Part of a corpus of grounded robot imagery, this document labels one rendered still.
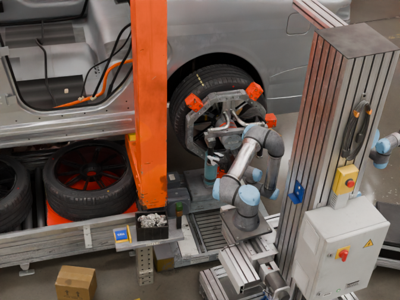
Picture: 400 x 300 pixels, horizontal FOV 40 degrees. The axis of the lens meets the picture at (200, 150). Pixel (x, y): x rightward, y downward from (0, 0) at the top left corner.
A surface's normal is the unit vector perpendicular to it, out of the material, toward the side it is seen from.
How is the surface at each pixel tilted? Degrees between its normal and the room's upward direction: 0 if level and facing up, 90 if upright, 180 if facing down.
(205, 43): 90
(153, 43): 90
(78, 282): 0
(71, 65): 55
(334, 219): 0
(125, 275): 0
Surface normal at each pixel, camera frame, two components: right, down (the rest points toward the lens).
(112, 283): 0.04, -0.78
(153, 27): 0.26, 0.61
